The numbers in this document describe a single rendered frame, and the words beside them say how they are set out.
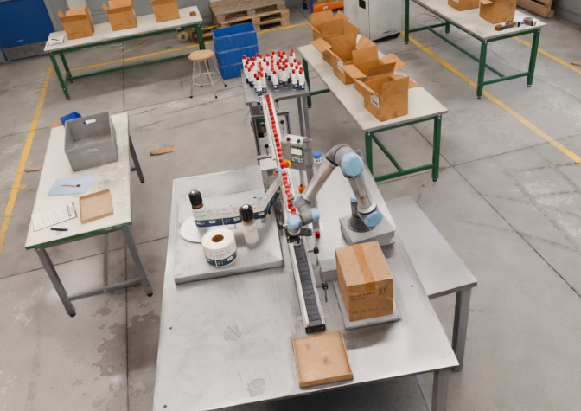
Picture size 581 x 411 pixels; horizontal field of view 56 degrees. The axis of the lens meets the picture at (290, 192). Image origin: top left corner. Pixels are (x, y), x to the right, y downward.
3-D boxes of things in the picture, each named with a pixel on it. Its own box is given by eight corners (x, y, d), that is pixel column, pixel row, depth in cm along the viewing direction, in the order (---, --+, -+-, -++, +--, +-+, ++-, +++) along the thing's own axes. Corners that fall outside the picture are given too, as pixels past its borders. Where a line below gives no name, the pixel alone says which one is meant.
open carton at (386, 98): (352, 109, 503) (350, 71, 482) (400, 95, 514) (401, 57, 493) (371, 126, 473) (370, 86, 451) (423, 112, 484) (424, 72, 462)
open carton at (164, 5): (155, 25, 780) (148, -2, 758) (151, 16, 818) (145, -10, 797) (187, 18, 788) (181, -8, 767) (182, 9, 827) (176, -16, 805)
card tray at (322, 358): (292, 339, 288) (291, 334, 286) (340, 330, 289) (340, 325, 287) (300, 388, 264) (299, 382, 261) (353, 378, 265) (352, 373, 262)
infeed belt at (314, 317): (276, 168, 424) (275, 163, 422) (286, 166, 424) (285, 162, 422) (308, 331, 290) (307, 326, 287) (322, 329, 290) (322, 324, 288)
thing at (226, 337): (174, 181, 431) (174, 179, 430) (360, 150, 437) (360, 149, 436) (152, 422, 260) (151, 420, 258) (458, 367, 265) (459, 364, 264)
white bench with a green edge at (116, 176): (79, 193, 584) (51, 128, 538) (148, 177, 595) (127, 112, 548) (64, 323, 431) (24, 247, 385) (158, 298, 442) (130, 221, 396)
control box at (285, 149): (290, 159, 348) (286, 133, 337) (314, 163, 340) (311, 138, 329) (283, 168, 341) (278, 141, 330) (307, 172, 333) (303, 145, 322)
